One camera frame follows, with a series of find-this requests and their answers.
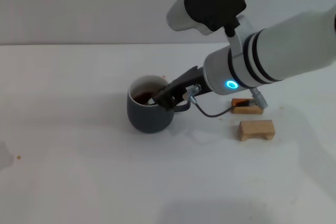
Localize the light wooden block with notch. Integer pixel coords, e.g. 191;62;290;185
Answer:
238;120;276;142

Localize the dark orange wooden block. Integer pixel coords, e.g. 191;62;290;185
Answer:
230;98;264;115

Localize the dark grey ceramic cup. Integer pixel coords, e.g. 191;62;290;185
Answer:
127;74;190;134

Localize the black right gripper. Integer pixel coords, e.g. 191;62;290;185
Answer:
153;65;215;111

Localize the dark brown coffee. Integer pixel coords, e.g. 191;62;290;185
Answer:
132;90;164;104

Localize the grey cable with metal plugs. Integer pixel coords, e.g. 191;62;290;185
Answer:
183;83;265;119

